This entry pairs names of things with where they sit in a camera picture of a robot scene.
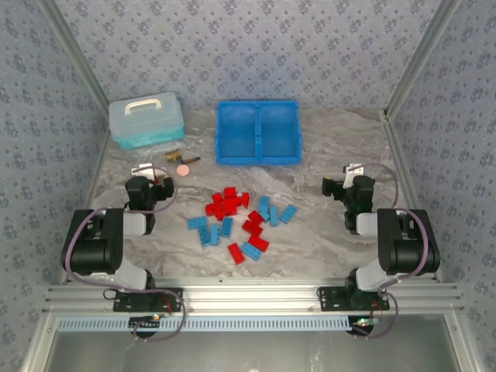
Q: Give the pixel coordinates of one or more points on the red lego brick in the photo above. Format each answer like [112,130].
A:
[221,214]
[217,198]
[229,192]
[236,253]
[244,200]
[231,206]
[251,227]
[255,217]
[259,243]
[211,209]

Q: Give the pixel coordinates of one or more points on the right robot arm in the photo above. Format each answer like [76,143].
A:
[407,248]

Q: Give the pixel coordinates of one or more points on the pink round disc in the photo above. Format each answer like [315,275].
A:
[183,170]

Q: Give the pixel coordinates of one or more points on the brass valve fitting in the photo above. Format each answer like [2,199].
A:
[173,156]

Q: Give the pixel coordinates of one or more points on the brown and blue pen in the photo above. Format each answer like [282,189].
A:
[190,159]

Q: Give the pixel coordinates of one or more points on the small circuit board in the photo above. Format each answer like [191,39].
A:
[145,321]
[364,323]

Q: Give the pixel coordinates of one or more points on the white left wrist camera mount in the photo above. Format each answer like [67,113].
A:
[141,169]

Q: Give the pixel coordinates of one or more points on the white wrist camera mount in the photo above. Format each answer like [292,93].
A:
[141,169]
[353,172]

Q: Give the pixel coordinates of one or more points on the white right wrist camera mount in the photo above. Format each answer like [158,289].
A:
[353,172]

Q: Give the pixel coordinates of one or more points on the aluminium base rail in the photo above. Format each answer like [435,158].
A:
[252,296]

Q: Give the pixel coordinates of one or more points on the aluminium frame post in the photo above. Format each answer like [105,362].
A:
[73,58]
[422,58]

